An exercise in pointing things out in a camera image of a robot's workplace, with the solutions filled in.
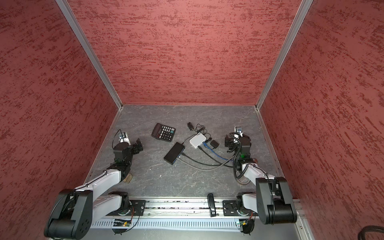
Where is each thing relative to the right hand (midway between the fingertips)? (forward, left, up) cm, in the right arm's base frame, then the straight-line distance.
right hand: (233, 136), depth 90 cm
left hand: (-2, +62, -1) cm, 62 cm away
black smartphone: (-5, +37, -9) cm, 39 cm away
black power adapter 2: (0, +11, -9) cm, 14 cm away
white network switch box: (+4, +22, -9) cm, 24 cm away
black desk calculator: (+10, +46, -7) cm, 47 cm away
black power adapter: (+15, +27, -8) cm, 32 cm away
